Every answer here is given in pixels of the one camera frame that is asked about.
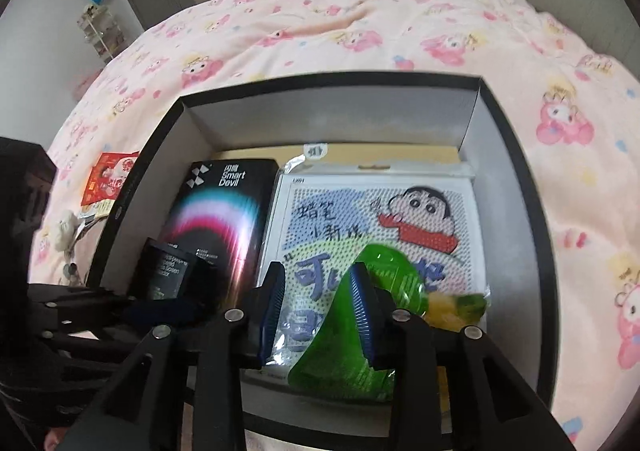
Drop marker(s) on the red printed packet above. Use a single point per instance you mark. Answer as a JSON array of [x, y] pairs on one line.
[[107, 176]]

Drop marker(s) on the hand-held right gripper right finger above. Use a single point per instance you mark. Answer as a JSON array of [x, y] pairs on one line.
[[362, 316]]

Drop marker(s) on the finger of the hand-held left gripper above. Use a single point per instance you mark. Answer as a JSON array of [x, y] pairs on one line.
[[160, 315], [80, 300]]

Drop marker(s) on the small shelf with toys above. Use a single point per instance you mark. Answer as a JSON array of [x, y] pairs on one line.
[[100, 31]]

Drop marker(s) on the small printed tag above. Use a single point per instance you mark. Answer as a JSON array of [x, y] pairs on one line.
[[97, 209]]

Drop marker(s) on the cartoon bead art pack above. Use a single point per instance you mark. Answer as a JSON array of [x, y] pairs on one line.
[[380, 226]]

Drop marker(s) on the small black box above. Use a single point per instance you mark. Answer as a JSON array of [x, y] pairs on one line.
[[165, 271]]

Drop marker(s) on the pink cartoon printed blanket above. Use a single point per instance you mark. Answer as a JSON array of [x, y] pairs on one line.
[[375, 31]]

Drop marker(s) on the green snack packet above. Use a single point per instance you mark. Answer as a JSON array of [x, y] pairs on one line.
[[330, 361]]

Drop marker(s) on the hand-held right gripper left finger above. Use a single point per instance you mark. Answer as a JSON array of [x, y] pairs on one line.
[[270, 316]]

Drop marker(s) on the large black storage box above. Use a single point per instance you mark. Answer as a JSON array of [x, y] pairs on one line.
[[350, 116]]

